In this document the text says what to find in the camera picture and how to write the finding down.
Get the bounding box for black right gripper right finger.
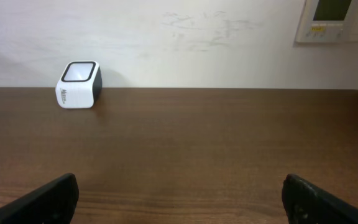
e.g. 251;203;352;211
282;174;358;224

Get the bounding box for white barcode scanner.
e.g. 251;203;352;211
55;60;103;109

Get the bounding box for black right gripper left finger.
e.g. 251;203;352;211
0;173;79;224

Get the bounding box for beige wall control panel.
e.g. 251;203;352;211
295;0;358;44

